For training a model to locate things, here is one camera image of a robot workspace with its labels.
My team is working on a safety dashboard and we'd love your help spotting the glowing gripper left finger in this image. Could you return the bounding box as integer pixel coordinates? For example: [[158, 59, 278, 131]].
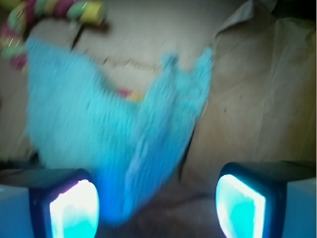
[[0, 169, 99, 238]]

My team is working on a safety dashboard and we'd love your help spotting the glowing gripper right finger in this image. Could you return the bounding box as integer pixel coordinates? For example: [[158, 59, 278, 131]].
[[215, 161, 317, 238]]

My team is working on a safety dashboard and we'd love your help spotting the light blue terry cloth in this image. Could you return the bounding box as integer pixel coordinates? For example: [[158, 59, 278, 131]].
[[25, 37, 213, 226]]

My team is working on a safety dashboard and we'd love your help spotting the brown paper bag bin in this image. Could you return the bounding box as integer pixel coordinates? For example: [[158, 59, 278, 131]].
[[0, 0, 317, 238]]

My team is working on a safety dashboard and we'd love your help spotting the multicolour twisted rope toy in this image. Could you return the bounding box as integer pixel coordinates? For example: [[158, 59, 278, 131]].
[[0, 0, 143, 103]]

